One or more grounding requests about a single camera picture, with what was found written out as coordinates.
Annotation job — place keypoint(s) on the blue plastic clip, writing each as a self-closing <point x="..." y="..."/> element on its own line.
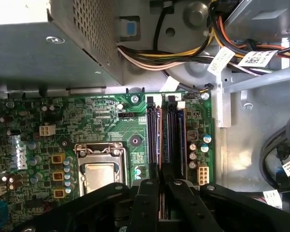
<point x="131" y="27"/>

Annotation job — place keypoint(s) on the white four-pin connector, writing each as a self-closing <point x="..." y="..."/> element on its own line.
<point x="47" y="130"/>

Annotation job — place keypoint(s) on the metal CPU socket cover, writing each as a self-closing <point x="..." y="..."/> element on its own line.
<point x="80" y="174"/>

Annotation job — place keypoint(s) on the white eight-pin connector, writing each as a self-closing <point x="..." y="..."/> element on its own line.
<point x="203" y="174"/>

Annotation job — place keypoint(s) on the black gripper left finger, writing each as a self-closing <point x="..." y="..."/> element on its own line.
<point x="145" y="205"/>

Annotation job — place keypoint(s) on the silver CPU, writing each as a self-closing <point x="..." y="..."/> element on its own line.
<point x="99" y="176"/>

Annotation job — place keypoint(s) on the green motherboard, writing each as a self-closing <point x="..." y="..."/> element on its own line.
<point x="99" y="120"/>

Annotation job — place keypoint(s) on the black PC case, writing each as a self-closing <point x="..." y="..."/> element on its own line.
<point x="244" y="145"/>

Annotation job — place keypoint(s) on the grey power supply unit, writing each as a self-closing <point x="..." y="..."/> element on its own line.
<point x="38" y="60"/>

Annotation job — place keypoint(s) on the grey metal drive cage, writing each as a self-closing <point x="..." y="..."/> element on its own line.
<point x="261" y="79"/>

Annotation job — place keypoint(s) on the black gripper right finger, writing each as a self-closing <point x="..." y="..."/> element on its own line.
<point x="183" y="207"/>

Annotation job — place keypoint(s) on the black RAM slot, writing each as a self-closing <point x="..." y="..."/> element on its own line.
<point x="152" y="133"/>
<point x="172" y="135"/>

